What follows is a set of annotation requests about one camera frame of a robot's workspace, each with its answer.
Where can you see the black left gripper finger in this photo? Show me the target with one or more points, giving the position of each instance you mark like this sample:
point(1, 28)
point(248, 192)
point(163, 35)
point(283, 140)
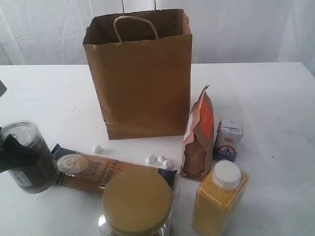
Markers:
point(14, 155)

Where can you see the brown paper bag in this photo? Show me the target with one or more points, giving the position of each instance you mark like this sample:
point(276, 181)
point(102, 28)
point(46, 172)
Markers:
point(140, 64)

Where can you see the brown orange coffee pouch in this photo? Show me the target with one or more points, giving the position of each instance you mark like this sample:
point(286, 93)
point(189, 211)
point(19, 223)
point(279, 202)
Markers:
point(198, 142)

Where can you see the yellow millet bottle white cap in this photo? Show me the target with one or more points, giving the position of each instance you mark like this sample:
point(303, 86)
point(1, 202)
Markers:
point(217, 198)

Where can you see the spaghetti packet navy blue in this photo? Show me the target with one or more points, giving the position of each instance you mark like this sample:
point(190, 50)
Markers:
point(92, 173)

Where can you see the white curtain backdrop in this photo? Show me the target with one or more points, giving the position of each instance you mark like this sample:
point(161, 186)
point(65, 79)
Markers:
point(52, 31)

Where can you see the clear jar gold lid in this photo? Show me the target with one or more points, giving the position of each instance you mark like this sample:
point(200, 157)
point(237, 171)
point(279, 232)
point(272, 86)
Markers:
point(138, 202)

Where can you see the white blue milk carton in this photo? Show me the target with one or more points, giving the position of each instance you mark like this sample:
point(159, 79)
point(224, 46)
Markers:
point(229, 134)

